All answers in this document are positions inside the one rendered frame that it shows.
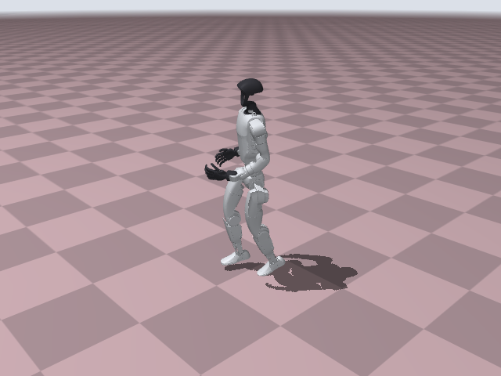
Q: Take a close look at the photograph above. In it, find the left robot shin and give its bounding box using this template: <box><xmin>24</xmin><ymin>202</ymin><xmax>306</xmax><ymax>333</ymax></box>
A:
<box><xmin>251</xmin><ymin>230</ymin><xmax>277</xmax><ymax>265</ymax></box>

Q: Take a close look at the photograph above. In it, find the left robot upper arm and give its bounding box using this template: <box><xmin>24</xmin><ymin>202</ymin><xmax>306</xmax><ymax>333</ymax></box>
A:
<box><xmin>249</xmin><ymin>119</ymin><xmax>270</xmax><ymax>166</ymax></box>

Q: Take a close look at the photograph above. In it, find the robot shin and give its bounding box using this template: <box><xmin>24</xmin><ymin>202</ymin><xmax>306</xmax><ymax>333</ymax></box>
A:
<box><xmin>251</xmin><ymin>230</ymin><xmax>277</xmax><ymax>265</ymax></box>
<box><xmin>222</xmin><ymin>217</ymin><xmax>243</xmax><ymax>256</ymax></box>

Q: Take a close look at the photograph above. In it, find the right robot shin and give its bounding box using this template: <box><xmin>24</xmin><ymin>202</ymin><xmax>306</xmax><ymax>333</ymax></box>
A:
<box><xmin>222</xmin><ymin>217</ymin><xmax>243</xmax><ymax>256</ymax></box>

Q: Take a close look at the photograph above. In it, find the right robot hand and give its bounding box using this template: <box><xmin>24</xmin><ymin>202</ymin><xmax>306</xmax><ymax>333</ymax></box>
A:
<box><xmin>215</xmin><ymin>147</ymin><xmax>239</xmax><ymax>167</ymax></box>

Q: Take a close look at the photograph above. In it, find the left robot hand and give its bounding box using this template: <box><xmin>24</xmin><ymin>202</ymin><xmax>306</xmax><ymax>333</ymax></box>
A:
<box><xmin>204</xmin><ymin>163</ymin><xmax>237</xmax><ymax>181</ymax></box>

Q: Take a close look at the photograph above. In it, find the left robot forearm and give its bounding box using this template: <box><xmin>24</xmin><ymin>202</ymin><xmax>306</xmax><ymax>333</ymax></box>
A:
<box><xmin>229</xmin><ymin>157</ymin><xmax>268</xmax><ymax>182</ymax></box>

